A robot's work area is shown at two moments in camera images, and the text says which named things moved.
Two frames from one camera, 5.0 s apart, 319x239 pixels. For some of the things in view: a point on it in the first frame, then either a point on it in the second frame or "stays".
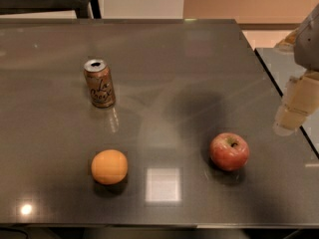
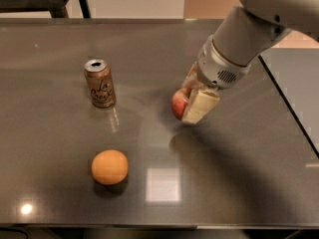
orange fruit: [109, 166] stays
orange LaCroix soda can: [100, 80] stays
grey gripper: [308, 45] to [215, 69]
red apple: [228, 151] to [179, 101]
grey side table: [283, 66] stays
